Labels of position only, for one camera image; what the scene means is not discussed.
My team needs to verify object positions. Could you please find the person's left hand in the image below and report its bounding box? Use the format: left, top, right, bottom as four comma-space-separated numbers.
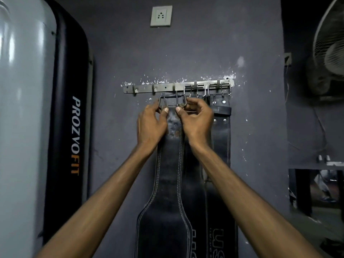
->
136, 100, 169, 156

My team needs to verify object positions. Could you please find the person's right hand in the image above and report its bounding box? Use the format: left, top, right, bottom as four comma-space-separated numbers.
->
175, 97, 215, 150

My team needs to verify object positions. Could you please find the black USI belt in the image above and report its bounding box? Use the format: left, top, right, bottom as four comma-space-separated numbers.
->
205, 82, 239, 258
182, 83, 209, 258

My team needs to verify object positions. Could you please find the metal wall hooks rack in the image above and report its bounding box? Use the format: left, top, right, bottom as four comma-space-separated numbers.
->
123, 79, 235, 94

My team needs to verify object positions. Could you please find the black leather belt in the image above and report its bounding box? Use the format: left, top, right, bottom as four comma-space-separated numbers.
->
134, 93, 194, 258

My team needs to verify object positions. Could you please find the person's right forearm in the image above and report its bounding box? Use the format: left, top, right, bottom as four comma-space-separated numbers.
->
191, 142, 323, 258

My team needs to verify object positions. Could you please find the person's left forearm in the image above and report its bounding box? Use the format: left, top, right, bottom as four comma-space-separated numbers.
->
35, 145, 162, 258

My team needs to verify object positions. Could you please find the grey weight stack cover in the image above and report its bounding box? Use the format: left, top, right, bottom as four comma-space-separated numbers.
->
0, 0, 57, 258

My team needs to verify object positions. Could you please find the thin fan cable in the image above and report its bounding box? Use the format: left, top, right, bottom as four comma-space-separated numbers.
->
285, 66, 328, 152

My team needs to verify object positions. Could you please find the white wall socket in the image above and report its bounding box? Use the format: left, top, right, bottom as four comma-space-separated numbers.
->
150, 5, 173, 28

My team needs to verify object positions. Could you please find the dark wall mirror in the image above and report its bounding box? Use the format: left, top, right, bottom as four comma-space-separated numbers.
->
289, 169, 344, 221

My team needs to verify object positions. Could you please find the white wall fan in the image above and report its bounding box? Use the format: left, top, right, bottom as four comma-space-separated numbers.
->
306, 0, 344, 101

